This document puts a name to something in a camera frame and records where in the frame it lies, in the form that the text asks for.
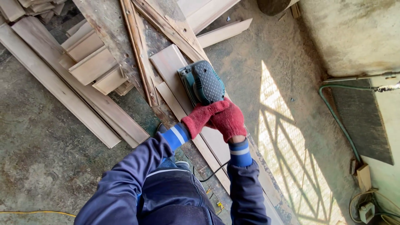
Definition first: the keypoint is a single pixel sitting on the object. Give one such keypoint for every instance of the person's right hand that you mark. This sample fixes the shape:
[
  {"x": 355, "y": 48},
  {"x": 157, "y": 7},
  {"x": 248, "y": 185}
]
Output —
[{"x": 229, "y": 122}]

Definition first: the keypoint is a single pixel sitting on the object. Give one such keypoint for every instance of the person's left hand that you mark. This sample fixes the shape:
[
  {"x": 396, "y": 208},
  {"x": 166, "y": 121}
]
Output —
[{"x": 197, "y": 120}]

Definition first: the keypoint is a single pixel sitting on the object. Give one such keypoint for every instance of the person's right fingers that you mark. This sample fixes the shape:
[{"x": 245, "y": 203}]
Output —
[{"x": 213, "y": 122}]

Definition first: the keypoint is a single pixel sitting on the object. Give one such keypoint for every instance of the person's left fingers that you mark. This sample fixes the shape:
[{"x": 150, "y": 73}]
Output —
[{"x": 218, "y": 106}]

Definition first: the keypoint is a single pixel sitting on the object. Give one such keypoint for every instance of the teal and black electric sander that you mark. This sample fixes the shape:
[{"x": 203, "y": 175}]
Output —
[{"x": 203, "y": 82}]

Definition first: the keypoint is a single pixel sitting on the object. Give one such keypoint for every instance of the narrow pale wooden plank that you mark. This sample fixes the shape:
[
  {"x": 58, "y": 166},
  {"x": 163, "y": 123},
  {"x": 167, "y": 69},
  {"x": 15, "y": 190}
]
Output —
[{"x": 170, "y": 100}]

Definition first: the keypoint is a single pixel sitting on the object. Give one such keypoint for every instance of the person's dark shoe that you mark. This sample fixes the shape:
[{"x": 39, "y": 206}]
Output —
[{"x": 162, "y": 128}]

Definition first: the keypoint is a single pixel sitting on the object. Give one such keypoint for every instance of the wide pale wooden plank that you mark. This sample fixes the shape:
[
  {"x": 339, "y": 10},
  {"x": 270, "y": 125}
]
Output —
[{"x": 168, "y": 62}]

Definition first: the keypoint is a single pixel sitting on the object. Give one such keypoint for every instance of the pale plank with notched end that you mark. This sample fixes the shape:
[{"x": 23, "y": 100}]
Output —
[{"x": 223, "y": 32}]

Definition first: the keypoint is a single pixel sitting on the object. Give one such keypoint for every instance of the person's dark blue trousers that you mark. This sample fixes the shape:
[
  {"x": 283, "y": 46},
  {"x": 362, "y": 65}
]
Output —
[{"x": 175, "y": 197}]

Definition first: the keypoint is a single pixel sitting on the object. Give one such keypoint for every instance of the small yellow plug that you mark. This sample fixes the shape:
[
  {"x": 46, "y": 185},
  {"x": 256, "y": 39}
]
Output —
[{"x": 220, "y": 206}]

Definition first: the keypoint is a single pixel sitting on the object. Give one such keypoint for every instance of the stack of pale long boards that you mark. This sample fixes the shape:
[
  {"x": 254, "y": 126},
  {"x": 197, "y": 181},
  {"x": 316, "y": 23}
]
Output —
[{"x": 206, "y": 12}]

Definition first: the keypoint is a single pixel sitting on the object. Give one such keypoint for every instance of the dark round drum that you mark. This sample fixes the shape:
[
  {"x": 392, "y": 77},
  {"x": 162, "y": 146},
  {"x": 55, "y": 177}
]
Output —
[{"x": 272, "y": 6}]

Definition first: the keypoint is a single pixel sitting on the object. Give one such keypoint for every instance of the small wood scrap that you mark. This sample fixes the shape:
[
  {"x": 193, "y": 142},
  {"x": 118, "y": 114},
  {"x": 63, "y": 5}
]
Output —
[{"x": 295, "y": 11}]

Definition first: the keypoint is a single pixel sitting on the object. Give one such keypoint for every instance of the pile of short wooden boards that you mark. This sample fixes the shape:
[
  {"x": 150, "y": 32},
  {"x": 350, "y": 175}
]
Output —
[{"x": 90, "y": 62}]

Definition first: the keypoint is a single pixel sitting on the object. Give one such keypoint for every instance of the grey metal pipe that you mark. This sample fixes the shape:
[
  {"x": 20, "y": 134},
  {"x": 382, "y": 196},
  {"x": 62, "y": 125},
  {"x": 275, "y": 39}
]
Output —
[{"x": 353, "y": 77}]

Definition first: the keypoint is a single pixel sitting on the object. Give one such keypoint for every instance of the dark grey leaning board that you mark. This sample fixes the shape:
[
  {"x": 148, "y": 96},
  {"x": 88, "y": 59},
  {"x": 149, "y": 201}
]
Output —
[{"x": 362, "y": 122}]

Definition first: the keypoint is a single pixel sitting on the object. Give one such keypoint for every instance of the long wooden floor planks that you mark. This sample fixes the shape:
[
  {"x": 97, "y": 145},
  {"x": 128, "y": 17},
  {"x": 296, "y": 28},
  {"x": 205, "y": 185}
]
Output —
[{"x": 62, "y": 87}]

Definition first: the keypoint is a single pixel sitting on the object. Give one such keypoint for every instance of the pale wooden block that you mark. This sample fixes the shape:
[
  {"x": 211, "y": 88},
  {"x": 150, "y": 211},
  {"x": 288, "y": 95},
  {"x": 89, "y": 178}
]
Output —
[{"x": 364, "y": 177}]

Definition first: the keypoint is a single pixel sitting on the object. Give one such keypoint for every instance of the white power socket box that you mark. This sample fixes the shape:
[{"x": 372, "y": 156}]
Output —
[{"x": 366, "y": 212}]

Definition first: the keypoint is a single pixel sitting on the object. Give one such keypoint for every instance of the heap of wood offcuts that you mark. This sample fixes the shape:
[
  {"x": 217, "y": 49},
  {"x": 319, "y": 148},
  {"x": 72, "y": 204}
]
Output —
[{"x": 28, "y": 7}]

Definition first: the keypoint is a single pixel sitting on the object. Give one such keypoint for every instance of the worn wooden workbench frame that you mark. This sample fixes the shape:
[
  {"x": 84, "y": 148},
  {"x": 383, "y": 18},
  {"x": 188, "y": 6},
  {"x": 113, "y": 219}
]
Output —
[{"x": 147, "y": 40}]

